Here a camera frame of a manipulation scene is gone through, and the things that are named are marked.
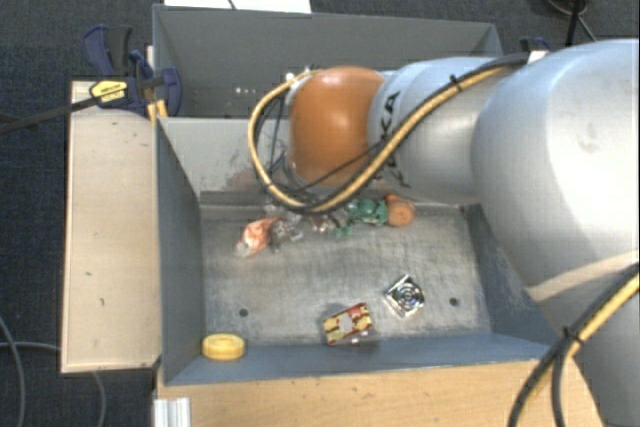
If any orange and white crumpled packet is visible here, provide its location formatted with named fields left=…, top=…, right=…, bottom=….
left=235, top=215, right=281, bottom=259

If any grey metal bin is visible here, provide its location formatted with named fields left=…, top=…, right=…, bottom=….
left=151, top=3, right=559, bottom=388

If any orange toy fruit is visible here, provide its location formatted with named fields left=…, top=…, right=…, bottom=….
left=385, top=194, right=416, bottom=228

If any shiny square metal thing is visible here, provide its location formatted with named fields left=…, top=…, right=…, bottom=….
left=383, top=273, right=426, bottom=319

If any pale wood flat board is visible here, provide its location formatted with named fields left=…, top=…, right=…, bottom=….
left=59, top=79, right=164, bottom=374

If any yellow ring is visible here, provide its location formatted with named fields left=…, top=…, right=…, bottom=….
left=201, top=333, right=247, bottom=361

